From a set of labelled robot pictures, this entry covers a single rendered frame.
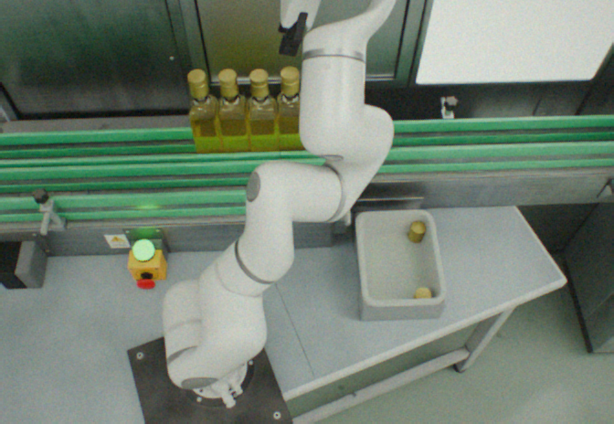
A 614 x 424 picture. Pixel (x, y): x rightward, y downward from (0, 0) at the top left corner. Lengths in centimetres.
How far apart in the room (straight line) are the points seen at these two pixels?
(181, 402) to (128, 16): 77
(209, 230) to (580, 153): 82
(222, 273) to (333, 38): 37
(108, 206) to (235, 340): 53
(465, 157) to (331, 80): 64
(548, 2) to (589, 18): 11
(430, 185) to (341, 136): 64
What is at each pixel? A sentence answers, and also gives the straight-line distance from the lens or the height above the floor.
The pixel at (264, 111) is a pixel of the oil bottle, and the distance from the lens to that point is 120.
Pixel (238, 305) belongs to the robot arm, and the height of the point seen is 117.
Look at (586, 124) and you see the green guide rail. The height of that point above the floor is 94.
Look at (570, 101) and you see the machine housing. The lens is 163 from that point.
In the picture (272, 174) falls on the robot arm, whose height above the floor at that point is 134.
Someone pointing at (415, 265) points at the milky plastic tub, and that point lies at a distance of 139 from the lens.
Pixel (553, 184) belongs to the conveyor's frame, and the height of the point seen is 85.
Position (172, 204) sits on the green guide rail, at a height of 93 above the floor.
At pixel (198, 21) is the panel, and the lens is 125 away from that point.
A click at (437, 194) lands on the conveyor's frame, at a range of 143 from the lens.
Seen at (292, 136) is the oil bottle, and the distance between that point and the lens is 126.
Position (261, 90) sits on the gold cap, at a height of 114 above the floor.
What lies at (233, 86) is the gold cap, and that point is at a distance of 117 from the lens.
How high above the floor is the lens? 199
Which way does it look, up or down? 57 degrees down
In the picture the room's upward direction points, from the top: straight up
